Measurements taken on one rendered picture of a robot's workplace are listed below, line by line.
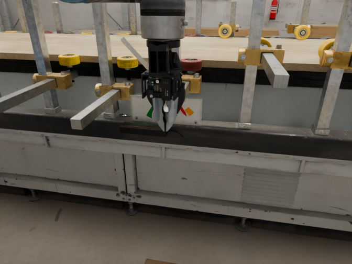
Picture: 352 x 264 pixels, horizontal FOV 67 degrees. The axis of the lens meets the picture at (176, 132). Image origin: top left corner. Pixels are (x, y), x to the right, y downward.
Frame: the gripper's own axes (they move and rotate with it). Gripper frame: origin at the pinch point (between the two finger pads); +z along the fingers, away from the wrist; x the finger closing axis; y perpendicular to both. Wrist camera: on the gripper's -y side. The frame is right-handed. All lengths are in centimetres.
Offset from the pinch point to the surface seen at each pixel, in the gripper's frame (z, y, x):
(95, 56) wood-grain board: -8, -46, -41
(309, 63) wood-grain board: -9, -47, 42
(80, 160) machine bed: 49, -55, -62
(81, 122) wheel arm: 1.8, -0.9, -23.5
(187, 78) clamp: -5.0, -28.7, 0.3
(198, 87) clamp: -2.2, -28.8, 4.3
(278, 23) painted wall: 0, -739, 126
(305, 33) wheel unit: -14, -119, 55
